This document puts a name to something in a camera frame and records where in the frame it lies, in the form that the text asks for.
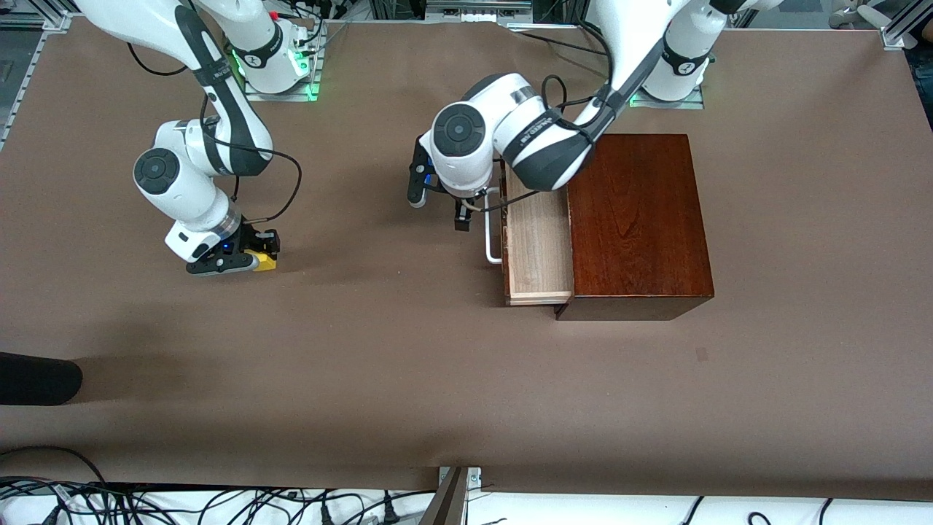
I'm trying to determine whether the black foam cylinder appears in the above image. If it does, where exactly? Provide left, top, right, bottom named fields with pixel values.
left=0, top=351, right=83, bottom=406

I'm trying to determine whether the silver metal bracket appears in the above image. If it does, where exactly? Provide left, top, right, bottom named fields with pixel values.
left=437, top=467, right=483, bottom=489

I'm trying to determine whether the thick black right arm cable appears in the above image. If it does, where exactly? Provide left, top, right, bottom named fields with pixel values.
left=126, top=42, right=303, bottom=223

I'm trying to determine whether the dark brown wooden box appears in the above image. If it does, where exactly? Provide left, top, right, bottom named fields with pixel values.
left=555, top=133, right=715, bottom=322

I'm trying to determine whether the dark grey metal post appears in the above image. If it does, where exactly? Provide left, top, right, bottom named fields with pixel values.
left=417, top=467, right=469, bottom=525

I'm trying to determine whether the aluminium table edge rail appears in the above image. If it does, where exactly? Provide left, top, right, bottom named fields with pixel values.
left=0, top=29, right=49, bottom=154

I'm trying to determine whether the brown table cover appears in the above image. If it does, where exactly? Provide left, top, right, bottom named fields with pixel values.
left=0, top=15, right=933, bottom=500

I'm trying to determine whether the wooden drawer with white handle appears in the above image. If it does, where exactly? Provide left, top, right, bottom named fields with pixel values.
left=485, top=157, right=577, bottom=307

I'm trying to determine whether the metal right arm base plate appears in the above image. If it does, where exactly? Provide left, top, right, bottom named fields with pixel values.
left=243, top=22, right=325, bottom=103

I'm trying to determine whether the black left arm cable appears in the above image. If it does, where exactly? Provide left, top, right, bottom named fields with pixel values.
left=466, top=73, right=609, bottom=214

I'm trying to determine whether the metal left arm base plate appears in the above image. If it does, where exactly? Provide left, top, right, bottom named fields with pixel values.
left=631, top=82, right=706, bottom=110

